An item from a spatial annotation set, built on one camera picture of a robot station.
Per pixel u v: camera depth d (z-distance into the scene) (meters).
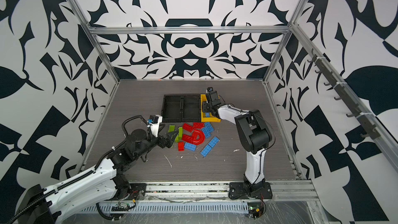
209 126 0.95
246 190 0.66
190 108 1.09
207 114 0.98
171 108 1.08
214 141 0.89
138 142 0.57
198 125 0.96
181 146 0.86
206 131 0.92
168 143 0.68
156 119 0.66
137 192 0.74
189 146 0.87
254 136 0.52
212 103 0.78
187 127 0.94
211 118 1.01
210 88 0.90
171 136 0.68
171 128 0.93
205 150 0.85
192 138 0.89
